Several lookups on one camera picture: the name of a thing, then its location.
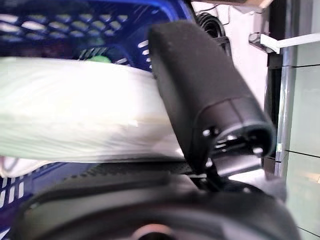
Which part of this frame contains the green bell pepper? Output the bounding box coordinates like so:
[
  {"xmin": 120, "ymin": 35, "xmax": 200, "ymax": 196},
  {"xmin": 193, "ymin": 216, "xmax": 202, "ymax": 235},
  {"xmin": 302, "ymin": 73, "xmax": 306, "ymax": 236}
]
[{"xmin": 88, "ymin": 53, "xmax": 112, "ymax": 65}]

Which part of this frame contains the black cable coil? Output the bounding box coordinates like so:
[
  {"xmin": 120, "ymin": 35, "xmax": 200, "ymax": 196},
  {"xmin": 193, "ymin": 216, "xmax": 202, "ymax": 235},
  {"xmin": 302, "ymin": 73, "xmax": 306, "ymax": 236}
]
[{"xmin": 194, "ymin": 11, "xmax": 227, "ymax": 40}]

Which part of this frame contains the green white napa cabbage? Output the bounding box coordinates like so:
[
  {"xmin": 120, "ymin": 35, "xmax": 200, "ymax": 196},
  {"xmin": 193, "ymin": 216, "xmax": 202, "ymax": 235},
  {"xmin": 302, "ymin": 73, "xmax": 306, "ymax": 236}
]
[{"xmin": 0, "ymin": 56, "xmax": 186, "ymax": 178}]

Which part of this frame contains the white stand base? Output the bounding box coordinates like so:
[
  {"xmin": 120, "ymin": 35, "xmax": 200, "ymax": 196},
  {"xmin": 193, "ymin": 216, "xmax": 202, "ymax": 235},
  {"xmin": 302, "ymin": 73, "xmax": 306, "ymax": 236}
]
[{"xmin": 248, "ymin": 32, "xmax": 320, "ymax": 55}]

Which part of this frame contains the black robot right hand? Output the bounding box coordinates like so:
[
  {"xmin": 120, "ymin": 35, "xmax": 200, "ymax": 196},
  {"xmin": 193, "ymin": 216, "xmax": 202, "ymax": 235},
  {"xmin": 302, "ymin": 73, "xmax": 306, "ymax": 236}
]
[{"xmin": 9, "ymin": 21, "xmax": 302, "ymax": 240}]

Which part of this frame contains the blue plastic shopping basket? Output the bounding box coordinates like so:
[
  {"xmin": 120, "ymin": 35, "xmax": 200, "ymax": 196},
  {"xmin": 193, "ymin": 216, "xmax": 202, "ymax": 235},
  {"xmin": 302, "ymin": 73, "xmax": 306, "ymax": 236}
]
[{"xmin": 0, "ymin": 0, "xmax": 201, "ymax": 221}]

